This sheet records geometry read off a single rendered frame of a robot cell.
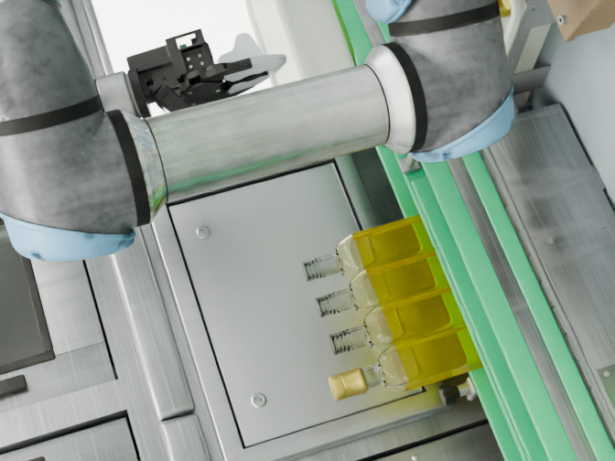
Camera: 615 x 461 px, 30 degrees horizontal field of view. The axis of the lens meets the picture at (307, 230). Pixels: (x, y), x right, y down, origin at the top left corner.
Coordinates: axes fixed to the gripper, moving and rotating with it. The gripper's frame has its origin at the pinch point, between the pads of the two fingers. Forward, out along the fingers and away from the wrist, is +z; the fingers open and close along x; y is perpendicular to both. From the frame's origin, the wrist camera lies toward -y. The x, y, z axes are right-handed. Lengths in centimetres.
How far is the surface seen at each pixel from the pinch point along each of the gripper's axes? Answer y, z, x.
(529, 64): -10.8, 32.5, 0.0
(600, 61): -17.4, 37.8, -11.0
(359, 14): 11.1, 15.3, 15.5
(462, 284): -35.6, 14.6, 6.5
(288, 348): -33.9, -10.5, 22.3
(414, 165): -16.3, 14.5, 10.2
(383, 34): 6.6, 17.6, 15.1
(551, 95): -14.1, 35.3, 5.7
